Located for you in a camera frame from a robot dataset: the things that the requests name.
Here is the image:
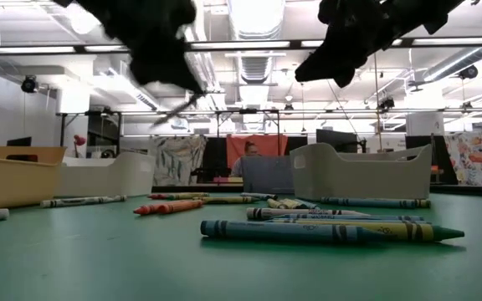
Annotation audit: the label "person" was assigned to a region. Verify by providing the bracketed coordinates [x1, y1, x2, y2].
[229, 140, 264, 178]

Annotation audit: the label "orange cloth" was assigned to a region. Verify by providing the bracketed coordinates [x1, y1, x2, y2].
[225, 133, 289, 169]

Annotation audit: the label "black ceiling spotlight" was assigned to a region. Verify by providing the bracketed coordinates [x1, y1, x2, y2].
[458, 64, 479, 80]
[20, 74, 40, 94]

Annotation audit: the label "leaf print cloth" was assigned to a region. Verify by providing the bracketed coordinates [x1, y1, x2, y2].
[151, 135, 208, 187]

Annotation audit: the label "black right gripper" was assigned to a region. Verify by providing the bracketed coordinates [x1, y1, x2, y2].
[294, 0, 468, 89]

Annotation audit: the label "silver ventilation duct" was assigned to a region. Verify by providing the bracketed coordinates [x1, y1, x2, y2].
[227, 0, 287, 84]

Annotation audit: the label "red desk lamp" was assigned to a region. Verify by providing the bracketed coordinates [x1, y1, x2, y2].
[72, 134, 87, 159]

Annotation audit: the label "black monitor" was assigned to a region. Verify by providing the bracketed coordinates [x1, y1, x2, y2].
[315, 128, 359, 154]

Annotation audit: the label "pale grey plastic bin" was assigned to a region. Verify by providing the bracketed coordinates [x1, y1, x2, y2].
[290, 142, 433, 201]

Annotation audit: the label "white plastic bin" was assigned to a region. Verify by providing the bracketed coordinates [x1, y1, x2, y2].
[54, 150, 157, 198]

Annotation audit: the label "yellow-green crayons back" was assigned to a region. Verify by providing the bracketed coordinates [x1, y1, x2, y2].
[191, 196, 262, 205]

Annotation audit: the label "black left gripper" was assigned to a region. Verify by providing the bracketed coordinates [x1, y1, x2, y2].
[52, 0, 204, 95]

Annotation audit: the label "white column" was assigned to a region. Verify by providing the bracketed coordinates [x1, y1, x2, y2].
[405, 111, 446, 137]

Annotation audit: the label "yellow plastic bin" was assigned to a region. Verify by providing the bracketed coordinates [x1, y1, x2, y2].
[0, 144, 67, 211]

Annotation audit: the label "ceiling strip light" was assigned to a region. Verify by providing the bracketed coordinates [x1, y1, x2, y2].
[190, 40, 291, 50]
[412, 37, 482, 46]
[0, 45, 77, 54]

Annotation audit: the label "green table mat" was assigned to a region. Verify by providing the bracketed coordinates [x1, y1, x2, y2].
[0, 190, 482, 301]

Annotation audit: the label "dark grey plastic bin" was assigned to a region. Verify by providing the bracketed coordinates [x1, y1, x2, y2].
[240, 155, 295, 196]

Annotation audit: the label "colourful floral cloth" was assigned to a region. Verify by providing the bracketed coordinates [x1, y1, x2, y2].
[444, 131, 482, 188]

